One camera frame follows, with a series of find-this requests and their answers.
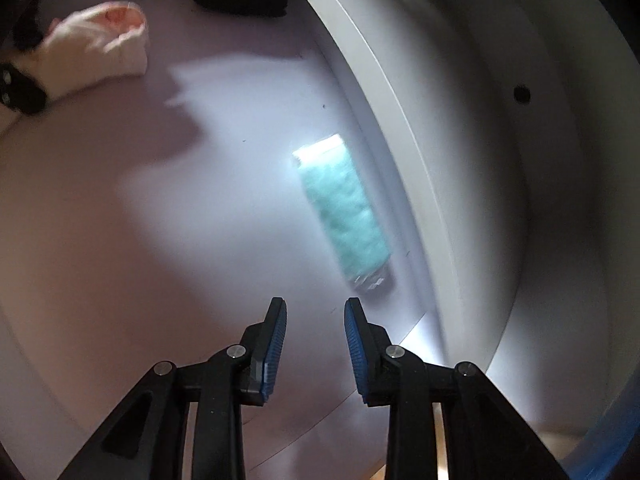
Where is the pink floral white garment roll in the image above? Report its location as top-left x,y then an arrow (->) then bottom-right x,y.
37,2 -> 149,96

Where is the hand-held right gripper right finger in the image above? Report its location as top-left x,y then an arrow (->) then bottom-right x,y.
344,296 -> 571,480

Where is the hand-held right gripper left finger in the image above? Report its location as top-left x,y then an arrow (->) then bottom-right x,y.
57,296 -> 288,480

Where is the white cabinet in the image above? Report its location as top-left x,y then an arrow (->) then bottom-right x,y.
270,0 -> 640,461

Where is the white drawer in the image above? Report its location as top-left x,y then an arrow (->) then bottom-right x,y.
0,0 -> 451,480

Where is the teal towel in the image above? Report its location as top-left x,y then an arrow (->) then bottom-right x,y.
291,133 -> 396,292

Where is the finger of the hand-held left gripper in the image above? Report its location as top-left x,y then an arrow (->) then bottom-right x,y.
12,0 -> 53,53
0,60 -> 48,116

